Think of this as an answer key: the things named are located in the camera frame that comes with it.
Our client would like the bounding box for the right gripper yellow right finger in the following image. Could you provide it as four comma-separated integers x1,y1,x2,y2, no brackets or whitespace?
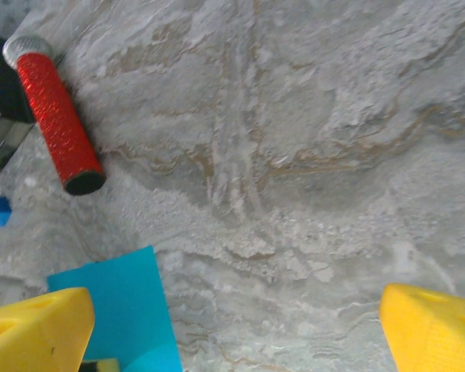
378,282,465,372

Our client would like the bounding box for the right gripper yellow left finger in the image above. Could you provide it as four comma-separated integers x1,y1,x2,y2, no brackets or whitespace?
0,287,96,372

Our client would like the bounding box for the red glitter tube silver cap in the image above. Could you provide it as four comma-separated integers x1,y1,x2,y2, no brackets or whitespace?
2,35,107,196

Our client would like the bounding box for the black white checkerboard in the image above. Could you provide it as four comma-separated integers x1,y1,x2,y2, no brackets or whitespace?
0,30,36,193

